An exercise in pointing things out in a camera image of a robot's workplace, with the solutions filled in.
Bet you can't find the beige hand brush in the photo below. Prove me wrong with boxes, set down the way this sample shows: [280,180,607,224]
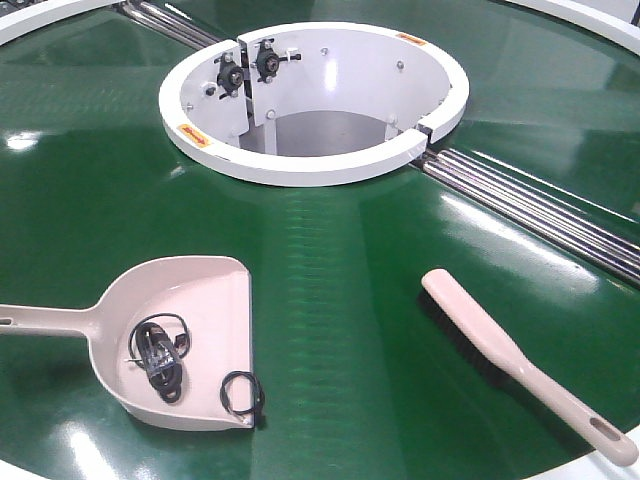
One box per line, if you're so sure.
[421,269,639,467]

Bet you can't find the small black cable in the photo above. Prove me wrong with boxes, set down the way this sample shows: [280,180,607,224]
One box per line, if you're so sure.
[218,371,268,430]

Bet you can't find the beige plastic dustpan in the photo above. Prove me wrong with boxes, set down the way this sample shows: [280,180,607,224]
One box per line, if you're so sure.
[1,255,255,431]

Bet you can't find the steel conveyor rollers right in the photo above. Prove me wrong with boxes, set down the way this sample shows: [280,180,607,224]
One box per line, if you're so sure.
[411,149,639,288]

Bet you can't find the steel conveyor rollers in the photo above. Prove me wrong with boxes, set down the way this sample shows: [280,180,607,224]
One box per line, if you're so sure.
[411,149,639,288]
[114,1,221,50]

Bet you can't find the steel conveyor rollers far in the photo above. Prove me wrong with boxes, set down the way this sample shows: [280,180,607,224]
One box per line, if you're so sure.
[114,1,221,50]

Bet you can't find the white outer conveyor rim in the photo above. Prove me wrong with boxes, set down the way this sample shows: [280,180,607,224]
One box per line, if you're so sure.
[1,0,639,55]

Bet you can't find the white inner conveyor ring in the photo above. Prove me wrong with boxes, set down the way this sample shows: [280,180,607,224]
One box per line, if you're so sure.
[157,20,471,188]

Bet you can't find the black left bearing mount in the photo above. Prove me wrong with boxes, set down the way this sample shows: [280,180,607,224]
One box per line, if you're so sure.
[204,52,244,99]

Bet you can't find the black bearing mount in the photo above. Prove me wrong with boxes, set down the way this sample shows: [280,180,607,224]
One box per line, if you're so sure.
[204,52,244,99]
[254,39,302,83]

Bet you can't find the black right bearing mount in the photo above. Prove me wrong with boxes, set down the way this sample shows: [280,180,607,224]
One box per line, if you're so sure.
[254,39,302,83]

